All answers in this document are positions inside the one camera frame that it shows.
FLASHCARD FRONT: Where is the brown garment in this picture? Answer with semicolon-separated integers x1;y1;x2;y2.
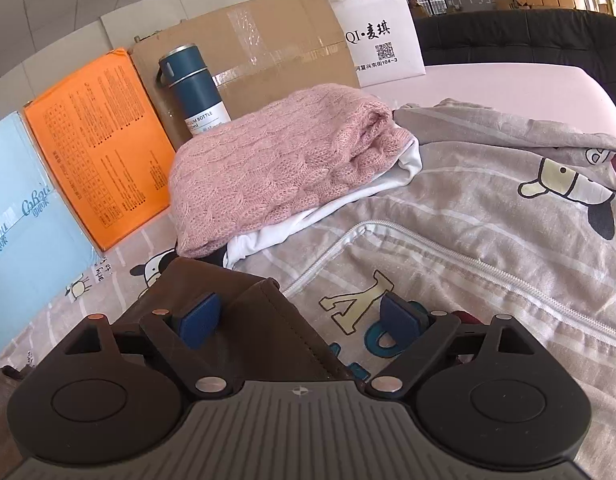
0;256;353;461

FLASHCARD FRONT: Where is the black leather headboard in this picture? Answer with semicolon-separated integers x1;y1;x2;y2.
416;10;616;133

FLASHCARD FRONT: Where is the light blue cardboard box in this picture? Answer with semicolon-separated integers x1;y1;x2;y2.
0;111;102;361

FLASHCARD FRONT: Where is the brown cardboard box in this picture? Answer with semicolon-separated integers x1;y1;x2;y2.
130;0;361;152

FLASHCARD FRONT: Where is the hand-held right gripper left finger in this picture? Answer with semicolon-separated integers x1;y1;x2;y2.
76;293;233;395

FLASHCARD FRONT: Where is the white tote bag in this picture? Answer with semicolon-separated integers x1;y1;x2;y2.
326;0;427;88

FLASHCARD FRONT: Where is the pink knitted sweater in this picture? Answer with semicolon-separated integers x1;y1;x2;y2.
169;85;413;259

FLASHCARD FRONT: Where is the cartoon printed duvet cover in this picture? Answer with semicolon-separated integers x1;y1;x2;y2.
0;98;616;476

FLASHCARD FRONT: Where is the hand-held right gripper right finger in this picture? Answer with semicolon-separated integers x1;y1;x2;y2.
366;292;539;399

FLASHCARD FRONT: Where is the dark blue vacuum bottle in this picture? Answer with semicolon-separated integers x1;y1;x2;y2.
157;43;233;138

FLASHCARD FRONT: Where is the pink bed sheet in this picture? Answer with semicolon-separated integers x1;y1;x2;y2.
361;64;616;136

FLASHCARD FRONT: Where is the orange printed box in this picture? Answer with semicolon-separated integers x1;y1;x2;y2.
22;48;177;253

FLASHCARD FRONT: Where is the white folded garment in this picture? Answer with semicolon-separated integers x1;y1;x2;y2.
223;136;421;270

